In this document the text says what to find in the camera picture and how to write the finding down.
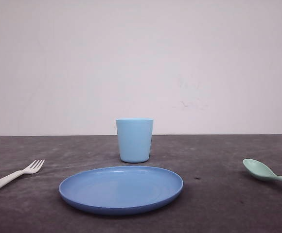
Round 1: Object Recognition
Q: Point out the white plastic fork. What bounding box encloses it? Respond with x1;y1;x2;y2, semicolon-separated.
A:
0;160;45;189

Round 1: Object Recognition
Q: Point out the mint green plastic spoon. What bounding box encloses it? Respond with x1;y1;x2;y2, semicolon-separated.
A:
242;158;282;192

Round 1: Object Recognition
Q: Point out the light blue plastic cup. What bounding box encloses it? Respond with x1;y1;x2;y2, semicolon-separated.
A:
116;118;153;163

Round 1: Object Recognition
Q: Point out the blue plastic plate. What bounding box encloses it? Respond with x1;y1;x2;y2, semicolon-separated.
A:
58;166;184;216

